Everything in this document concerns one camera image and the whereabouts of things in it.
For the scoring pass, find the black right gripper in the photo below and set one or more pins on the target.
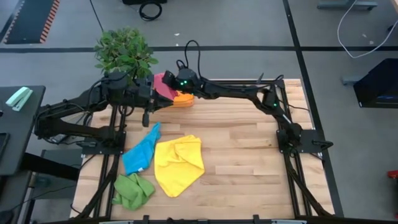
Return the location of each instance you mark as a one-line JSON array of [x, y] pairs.
[[188, 81]]

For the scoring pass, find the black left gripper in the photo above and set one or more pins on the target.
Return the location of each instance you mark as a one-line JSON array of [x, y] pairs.
[[144, 93]]

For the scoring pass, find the pink microfiber towel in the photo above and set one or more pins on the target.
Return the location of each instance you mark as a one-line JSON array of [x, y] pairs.
[[164, 87]]

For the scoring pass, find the orange microfiber towel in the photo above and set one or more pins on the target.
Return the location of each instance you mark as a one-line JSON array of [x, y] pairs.
[[185, 100]]

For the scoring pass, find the blue microfiber towel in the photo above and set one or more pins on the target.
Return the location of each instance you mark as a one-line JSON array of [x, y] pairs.
[[140, 155]]

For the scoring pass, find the yellow microfiber towel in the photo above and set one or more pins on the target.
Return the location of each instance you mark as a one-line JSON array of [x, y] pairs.
[[177, 165]]

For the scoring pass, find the green microfiber towel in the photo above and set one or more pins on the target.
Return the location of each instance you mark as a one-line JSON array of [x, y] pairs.
[[133, 191]]

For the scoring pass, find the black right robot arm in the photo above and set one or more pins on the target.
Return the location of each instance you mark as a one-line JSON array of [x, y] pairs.
[[236, 90]]

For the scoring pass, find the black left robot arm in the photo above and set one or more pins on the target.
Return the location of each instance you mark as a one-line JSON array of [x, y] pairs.
[[77, 129]]

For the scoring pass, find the green leafy plant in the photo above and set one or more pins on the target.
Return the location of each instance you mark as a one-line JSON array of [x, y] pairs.
[[124, 53]]

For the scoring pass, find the mint green stapler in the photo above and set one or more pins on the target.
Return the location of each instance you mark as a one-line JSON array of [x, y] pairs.
[[18, 98]]

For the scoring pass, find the black desk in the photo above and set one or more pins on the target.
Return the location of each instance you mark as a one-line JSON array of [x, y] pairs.
[[18, 130]]

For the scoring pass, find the black orange-striped floor mat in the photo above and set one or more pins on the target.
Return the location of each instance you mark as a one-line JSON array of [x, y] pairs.
[[31, 21]]

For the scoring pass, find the grey metal table foot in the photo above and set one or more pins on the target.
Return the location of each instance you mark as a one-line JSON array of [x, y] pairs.
[[348, 4]]

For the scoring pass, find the black case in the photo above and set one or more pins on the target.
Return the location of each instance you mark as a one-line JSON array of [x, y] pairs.
[[377, 84]]

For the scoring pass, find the red object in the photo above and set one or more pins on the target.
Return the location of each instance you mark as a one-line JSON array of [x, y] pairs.
[[393, 174]]

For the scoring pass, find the black aluminium table frame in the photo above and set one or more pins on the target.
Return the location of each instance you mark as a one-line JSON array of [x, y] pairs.
[[108, 199]]

